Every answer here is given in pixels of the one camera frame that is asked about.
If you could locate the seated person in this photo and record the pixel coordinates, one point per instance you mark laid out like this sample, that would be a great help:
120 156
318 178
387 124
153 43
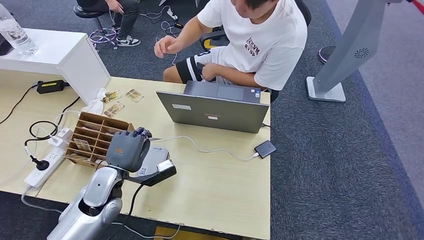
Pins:
265 39

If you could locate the seated person's right hand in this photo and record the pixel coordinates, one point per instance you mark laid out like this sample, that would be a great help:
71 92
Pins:
165 45

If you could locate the grey card reader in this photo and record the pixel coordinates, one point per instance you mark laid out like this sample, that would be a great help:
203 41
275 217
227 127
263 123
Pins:
155 157

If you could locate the round black base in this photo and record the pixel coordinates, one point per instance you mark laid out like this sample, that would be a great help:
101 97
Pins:
326 53

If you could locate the black stool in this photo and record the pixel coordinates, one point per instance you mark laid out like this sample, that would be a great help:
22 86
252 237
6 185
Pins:
84 13

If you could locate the wooden card organiser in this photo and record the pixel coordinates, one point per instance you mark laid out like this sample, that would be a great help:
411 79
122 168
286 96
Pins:
96 129

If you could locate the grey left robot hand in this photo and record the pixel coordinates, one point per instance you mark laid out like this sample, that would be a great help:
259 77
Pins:
127 150

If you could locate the white charger plug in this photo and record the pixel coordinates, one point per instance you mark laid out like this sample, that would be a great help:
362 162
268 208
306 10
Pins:
55 141

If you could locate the printed picture card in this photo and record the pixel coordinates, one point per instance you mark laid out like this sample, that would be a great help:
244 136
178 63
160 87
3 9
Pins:
114 109
112 96
134 95

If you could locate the clear water bottle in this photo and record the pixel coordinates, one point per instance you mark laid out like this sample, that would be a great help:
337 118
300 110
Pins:
16 36

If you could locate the seated person's right forearm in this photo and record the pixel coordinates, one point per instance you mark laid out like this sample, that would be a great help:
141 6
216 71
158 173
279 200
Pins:
192 33

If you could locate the black power adapter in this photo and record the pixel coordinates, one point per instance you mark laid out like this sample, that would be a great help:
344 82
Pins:
51 86

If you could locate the dark phone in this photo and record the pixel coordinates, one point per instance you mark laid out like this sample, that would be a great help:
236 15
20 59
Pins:
200 67

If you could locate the person on stool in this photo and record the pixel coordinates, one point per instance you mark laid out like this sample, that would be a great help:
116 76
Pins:
127 16

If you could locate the stool person's hand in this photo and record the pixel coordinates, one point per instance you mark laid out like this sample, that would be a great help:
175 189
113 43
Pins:
116 6

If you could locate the grey floor stand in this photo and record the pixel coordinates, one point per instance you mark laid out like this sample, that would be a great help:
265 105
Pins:
351 49

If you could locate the white crumpled plastic bag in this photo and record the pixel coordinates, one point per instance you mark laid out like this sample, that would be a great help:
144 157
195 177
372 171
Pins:
94 106

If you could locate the ID card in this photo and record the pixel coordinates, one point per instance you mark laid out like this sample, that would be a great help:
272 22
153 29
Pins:
155 139

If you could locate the grey laptop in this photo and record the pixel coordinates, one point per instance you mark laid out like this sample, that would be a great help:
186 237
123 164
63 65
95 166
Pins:
215 112

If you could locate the room key card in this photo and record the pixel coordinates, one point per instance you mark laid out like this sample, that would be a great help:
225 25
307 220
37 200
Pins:
82 145

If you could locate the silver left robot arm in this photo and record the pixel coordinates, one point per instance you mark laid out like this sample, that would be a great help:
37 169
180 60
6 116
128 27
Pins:
92 202

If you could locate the seated person's left forearm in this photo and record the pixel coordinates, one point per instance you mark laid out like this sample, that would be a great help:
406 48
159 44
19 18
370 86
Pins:
235 76

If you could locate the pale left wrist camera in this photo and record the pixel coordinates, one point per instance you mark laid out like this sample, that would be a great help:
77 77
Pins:
159 172

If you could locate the small black device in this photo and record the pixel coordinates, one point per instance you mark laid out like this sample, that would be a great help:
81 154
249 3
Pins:
265 149

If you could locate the white desk riser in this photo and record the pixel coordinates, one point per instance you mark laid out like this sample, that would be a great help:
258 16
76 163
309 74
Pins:
63 56

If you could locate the black plug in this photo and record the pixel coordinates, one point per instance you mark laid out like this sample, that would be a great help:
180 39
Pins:
42 164

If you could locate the white floor power strip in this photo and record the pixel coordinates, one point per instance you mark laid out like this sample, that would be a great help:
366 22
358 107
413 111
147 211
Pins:
172 14

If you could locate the seated person's left hand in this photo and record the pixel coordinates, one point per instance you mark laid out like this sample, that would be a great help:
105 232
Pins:
209 72

